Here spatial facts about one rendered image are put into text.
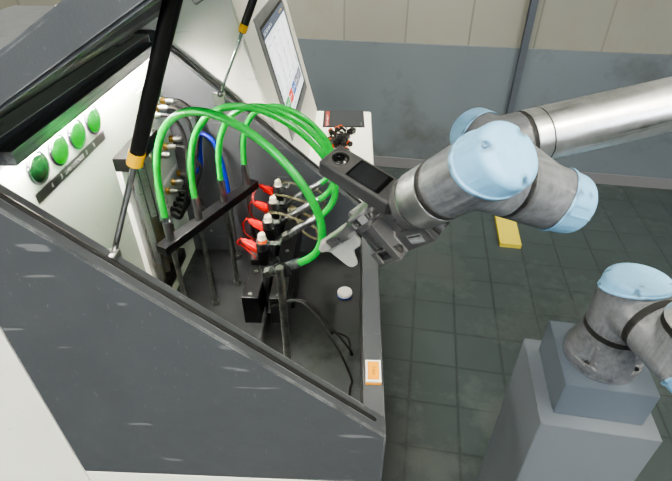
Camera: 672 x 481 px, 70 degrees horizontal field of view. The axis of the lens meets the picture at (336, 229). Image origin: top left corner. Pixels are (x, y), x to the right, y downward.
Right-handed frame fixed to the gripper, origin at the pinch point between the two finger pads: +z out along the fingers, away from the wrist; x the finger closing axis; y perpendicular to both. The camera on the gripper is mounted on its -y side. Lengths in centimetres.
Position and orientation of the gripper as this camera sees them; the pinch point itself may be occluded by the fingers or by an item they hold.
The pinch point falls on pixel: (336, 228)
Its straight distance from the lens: 75.7
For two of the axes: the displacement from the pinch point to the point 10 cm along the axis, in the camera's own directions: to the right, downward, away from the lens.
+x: 6.1, -6.2, 4.9
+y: 6.6, 7.4, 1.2
